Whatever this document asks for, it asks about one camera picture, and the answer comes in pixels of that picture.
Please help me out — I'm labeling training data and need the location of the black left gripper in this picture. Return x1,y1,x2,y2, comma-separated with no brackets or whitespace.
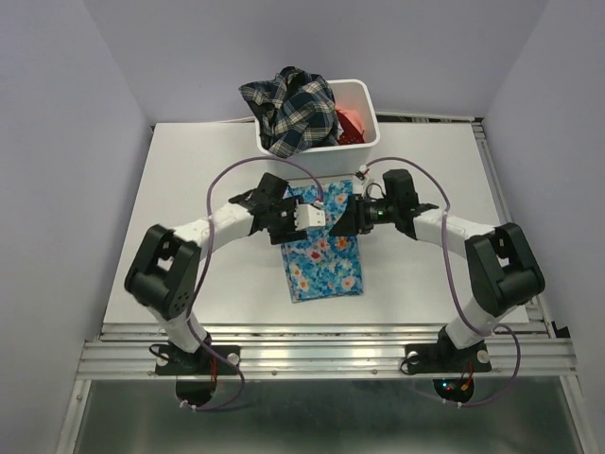
267,195,306,245

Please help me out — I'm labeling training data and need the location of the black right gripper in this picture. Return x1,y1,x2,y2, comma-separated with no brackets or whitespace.
328,192,399,236

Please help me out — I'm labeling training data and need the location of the blue floral skirt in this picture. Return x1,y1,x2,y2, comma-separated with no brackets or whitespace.
281,180,364,304

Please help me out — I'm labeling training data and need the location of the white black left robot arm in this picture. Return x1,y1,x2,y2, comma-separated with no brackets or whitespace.
124,173,324,373

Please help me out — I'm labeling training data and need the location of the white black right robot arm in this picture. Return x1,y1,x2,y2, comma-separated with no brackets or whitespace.
329,166,545,375

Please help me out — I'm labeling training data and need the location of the red polka dot skirt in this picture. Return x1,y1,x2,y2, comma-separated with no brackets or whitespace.
337,114,365,146

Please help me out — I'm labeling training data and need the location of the navy plaid skirt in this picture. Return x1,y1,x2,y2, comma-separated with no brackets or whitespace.
239,66,338,159

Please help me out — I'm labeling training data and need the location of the pink orange skirt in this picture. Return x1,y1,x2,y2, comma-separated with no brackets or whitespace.
336,107,365,136

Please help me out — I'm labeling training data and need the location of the white plastic bin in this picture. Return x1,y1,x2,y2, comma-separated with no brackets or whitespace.
253,79,382,183

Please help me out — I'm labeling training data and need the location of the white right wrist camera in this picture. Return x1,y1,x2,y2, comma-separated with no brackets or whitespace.
352,165,385,200

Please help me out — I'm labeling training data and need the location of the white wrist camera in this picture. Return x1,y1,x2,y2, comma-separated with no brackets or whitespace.
352,165,385,200
294,203,326,231

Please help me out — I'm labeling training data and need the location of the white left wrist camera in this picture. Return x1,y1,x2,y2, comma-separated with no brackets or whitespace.
294,203,326,231

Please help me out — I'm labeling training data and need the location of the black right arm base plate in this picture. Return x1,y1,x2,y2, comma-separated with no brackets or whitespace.
399,341,493,375

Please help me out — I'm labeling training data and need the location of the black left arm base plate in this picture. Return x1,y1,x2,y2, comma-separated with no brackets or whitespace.
148,342,237,376

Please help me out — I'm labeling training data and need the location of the aluminium table frame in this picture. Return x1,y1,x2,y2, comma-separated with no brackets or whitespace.
58,122,598,453

